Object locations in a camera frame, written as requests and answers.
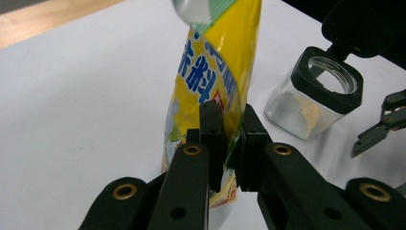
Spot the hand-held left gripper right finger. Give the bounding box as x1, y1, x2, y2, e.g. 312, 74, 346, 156
235, 103, 273, 193

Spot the yellow seasoning packet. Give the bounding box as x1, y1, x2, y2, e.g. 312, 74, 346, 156
161, 0, 262, 209

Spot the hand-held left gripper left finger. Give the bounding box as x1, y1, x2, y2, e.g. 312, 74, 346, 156
186, 99, 229, 194

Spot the glass jar with black lid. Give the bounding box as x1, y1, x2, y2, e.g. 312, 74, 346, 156
263, 0, 406, 142

